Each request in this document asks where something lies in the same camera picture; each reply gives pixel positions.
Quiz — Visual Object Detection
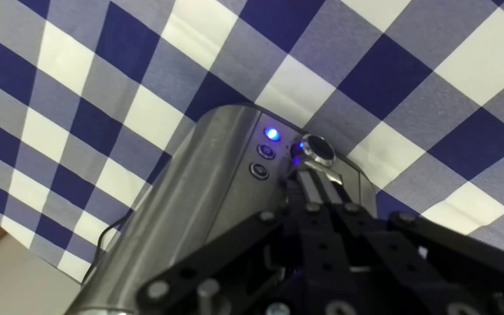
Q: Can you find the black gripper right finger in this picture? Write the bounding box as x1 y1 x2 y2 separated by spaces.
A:
320 174 504 315

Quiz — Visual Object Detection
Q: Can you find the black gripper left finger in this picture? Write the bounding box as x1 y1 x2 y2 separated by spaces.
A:
136 168 325 312

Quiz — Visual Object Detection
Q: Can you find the silver two-slot toaster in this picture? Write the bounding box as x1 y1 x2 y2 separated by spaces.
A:
66 104 381 315

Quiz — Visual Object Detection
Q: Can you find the blue white checkered tablecloth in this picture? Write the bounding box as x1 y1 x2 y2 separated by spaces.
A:
0 0 504 286

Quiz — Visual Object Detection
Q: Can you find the black toaster power cord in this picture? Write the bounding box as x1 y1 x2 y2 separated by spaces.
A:
80 209 134 286

